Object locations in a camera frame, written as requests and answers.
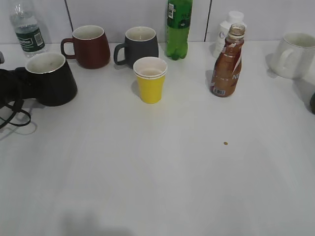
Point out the green soda bottle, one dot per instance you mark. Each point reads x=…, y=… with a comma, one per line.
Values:
x=178, y=24

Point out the white ceramic mug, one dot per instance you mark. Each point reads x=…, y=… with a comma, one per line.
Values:
x=293, y=56

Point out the grey ceramic mug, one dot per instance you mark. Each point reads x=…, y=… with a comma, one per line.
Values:
x=139, y=42

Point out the clear water bottle green label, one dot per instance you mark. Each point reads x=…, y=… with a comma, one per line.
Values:
x=24, y=21

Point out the dark red ceramic mug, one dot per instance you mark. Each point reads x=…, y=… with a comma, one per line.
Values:
x=91, y=47

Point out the yellow paper cup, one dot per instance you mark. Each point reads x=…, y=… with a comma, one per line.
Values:
x=150, y=73

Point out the dark object at right edge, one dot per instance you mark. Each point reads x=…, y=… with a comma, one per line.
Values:
x=312, y=104

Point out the black ceramic mug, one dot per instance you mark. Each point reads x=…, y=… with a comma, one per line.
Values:
x=47, y=78

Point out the white capped bottle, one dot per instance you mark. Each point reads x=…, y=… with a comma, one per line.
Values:
x=234, y=17

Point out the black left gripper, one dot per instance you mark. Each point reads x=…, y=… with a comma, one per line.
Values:
x=16, y=84

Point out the brown coffee drink bottle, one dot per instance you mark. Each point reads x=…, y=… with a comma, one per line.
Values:
x=228, y=65

